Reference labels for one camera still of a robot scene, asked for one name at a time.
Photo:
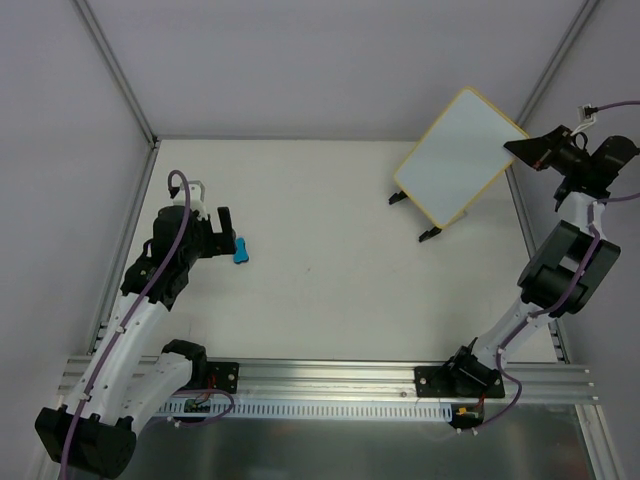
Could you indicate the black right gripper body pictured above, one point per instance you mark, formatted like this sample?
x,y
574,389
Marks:
x,y
551,154

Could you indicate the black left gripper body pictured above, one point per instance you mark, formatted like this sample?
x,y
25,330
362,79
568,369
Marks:
x,y
220,236

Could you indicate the blue whiteboard eraser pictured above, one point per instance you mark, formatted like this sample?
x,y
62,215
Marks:
x,y
241,255

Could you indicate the yellow framed whiteboard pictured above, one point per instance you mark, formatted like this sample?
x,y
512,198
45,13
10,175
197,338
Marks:
x,y
459,156

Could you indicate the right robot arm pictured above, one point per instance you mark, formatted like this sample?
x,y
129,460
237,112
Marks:
x,y
567,268

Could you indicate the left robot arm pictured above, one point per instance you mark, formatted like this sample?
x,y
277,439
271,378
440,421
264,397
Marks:
x,y
95,429

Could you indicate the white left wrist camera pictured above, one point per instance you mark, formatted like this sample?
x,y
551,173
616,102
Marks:
x,y
194,192

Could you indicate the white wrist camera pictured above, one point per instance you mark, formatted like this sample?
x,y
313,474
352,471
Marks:
x,y
194,192
587,118

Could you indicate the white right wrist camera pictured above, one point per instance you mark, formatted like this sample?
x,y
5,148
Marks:
x,y
587,118

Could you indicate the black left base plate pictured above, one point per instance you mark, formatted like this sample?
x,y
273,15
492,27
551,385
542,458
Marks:
x,y
220,375

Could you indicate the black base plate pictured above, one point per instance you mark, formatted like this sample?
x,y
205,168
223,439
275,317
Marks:
x,y
442,381
220,375

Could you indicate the aluminium mounting rail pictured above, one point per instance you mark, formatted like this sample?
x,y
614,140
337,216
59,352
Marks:
x,y
543,383

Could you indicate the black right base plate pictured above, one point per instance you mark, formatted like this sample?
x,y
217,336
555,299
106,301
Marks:
x,y
442,381

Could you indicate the white slotted cable duct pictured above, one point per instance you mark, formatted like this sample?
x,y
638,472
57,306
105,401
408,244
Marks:
x,y
412,410

